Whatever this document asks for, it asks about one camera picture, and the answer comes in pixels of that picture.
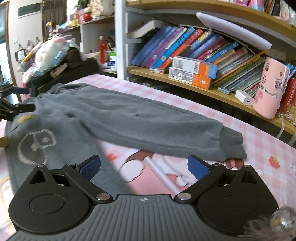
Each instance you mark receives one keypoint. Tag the pile of clutter bags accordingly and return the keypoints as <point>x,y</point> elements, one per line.
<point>49,53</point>

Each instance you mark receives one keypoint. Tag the bunch of pencils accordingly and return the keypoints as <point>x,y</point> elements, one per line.
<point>110,45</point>

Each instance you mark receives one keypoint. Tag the small teal box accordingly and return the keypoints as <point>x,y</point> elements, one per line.
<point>223,90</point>

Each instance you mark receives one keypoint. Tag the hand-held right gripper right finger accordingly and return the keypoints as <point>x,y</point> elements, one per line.
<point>198,168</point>

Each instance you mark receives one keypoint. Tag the orange white carton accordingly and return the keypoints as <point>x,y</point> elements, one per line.
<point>192,66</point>
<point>185,78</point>

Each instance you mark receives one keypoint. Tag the small red white box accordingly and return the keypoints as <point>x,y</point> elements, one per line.
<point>157,70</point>

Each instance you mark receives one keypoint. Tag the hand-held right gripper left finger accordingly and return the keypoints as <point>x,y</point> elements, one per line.
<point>90,168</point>

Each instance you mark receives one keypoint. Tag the white flat desk lamp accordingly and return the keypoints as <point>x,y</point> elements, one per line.
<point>231,27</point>

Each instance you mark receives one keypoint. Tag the pink checked table mat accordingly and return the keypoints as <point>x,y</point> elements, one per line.
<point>231,129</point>

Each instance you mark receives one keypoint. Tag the hanging tote bag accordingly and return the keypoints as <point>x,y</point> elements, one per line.
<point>20,54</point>

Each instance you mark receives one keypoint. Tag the yellow tape roll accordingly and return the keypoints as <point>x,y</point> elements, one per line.
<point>75,22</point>

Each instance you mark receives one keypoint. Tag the wall panel box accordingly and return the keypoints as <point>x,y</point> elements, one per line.
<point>29,9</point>

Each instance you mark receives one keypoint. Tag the dark brown hat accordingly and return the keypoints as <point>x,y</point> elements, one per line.
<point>74,56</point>

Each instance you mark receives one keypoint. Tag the pink sticker tumbler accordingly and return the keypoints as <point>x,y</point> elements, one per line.
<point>269,92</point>

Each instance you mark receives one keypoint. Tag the thick dark-covered book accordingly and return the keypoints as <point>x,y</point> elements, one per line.
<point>143,29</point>

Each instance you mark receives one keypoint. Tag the white tub pen holder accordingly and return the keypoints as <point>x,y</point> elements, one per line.
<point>112,60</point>

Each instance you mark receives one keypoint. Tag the grey sweatshirt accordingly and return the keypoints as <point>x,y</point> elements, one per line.
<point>129,118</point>

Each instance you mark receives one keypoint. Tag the dark wooden door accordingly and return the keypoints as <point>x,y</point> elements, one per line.
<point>54,16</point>

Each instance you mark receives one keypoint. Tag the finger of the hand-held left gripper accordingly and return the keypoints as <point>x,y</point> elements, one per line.
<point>25,107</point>
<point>22,91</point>

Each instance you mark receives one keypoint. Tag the white side shelf unit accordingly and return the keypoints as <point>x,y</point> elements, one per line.
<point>89,37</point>

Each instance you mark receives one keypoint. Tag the white charger plug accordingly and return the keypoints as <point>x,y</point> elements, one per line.
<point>244,98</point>

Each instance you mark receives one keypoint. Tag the black case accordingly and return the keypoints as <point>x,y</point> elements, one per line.
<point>87,67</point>

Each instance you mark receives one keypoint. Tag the row of blue children's books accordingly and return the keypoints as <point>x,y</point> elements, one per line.
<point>161,48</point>

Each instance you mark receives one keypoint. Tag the grey fuzzy cloth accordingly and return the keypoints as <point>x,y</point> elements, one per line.
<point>259,228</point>

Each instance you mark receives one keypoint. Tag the row of red-spined books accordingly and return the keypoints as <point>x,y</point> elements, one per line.
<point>290,95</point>

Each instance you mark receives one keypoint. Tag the red tassel ornament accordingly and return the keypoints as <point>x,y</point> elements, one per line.
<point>102,51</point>

